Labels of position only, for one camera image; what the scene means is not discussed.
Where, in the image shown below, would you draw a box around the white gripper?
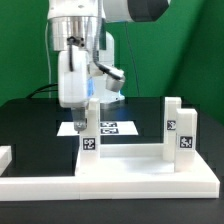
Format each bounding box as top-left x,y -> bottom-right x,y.
58,48 -> 90,131

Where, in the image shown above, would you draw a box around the white desk tabletop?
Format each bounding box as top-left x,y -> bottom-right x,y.
75,144 -> 220,199

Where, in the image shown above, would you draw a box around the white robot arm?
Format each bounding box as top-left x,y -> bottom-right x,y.
48,0 -> 171,131

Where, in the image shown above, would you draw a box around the sheet of fiducial markers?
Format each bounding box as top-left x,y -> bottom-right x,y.
57,121 -> 138,136

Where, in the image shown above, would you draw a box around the black cables on table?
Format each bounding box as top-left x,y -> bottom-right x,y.
26,83 -> 59,100

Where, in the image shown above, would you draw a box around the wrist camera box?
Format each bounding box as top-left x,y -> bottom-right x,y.
106,68 -> 126,92

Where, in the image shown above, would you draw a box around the white cable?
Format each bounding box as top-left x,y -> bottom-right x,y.
44,23 -> 54,98

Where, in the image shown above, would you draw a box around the white U-shaped fixture frame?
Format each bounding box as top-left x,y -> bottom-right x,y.
0,143 -> 221,202

